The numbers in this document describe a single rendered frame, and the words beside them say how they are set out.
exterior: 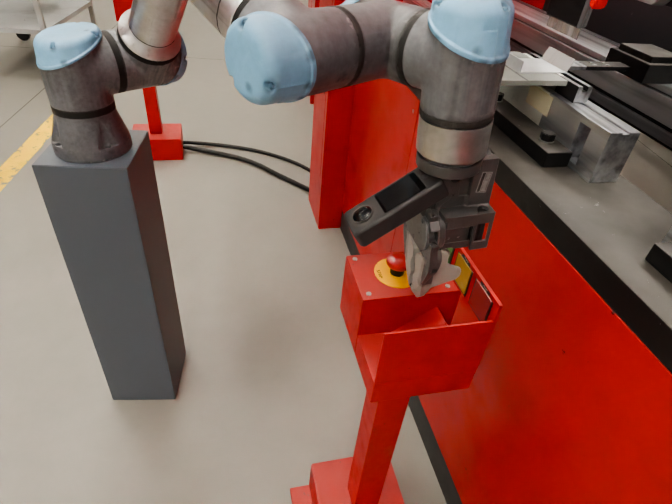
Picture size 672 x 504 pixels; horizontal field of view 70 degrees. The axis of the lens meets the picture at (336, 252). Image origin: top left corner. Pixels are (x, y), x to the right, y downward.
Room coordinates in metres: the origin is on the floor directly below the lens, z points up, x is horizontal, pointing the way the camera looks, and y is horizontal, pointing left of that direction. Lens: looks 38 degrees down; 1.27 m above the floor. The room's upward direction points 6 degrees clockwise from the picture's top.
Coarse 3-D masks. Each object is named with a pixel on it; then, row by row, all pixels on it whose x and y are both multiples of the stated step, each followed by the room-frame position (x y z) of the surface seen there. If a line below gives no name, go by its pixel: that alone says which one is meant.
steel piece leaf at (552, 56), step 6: (552, 48) 1.04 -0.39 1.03; (546, 54) 1.05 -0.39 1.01; (552, 54) 1.03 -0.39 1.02; (558, 54) 1.02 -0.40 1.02; (564, 54) 1.01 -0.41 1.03; (546, 60) 1.04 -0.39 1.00; (552, 60) 1.02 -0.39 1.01; (558, 60) 1.01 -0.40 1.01; (564, 60) 1.00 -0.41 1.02; (570, 60) 0.98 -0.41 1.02; (558, 66) 1.00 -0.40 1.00; (564, 66) 0.98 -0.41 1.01; (570, 66) 0.97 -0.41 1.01
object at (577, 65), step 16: (624, 48) 1.10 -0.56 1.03; (640, 48) 1.08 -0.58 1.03; (656, 48) 1.09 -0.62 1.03; (576, 64) 1.02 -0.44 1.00; (592, 64) 1.04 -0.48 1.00; (608, 64) 1.05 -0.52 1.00; (624, 64) 1.06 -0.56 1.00; (640, 64) 1.03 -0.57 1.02; (656, 64) 1.01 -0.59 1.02; (640, 80) 1.01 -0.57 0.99; (656, 80) 1.02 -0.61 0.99
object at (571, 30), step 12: (552, 0) 1.06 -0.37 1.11; (564, 0) 1.02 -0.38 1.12; (576, 0) 0.99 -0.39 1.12; (588, 0) 0.97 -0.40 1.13; (552, 12) 1.04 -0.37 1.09; (564, 12) 1.01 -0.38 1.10; (576, 12) 0.98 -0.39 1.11; (588, 12) 0.97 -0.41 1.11; (552, 24) 1.05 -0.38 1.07; (564, 24) 1.01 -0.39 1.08; (576, 24) 0.97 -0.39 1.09; (576, 36) 0.97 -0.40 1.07
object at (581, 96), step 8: (536, 56) 1.07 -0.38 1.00; (568, 80) 0.93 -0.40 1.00; (576, 80) 0.94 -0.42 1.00; (560, 88) 0.94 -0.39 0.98; (568, 88) 0.92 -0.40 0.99; (576, 88) 0.90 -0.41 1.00; (584, 88) 0.91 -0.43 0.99; (592, 88) 0.90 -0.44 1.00; (568, 96) 0.91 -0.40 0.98; (576, 96) 0.90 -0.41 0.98; (584, 96) 0.90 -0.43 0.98
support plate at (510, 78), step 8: (520, 56) 1.06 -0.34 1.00; (504, 72) 0.94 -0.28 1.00; (512, 72) 0.94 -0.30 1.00; (504, 80) 0.89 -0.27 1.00; (512, 80) 0.89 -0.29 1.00; (520, 80) 0.90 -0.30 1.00; (536, 80) 0.91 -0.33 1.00; (544, 80) 0.91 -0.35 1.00; (552, 80) 0.92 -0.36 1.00; (560, 80) 0.92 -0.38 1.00
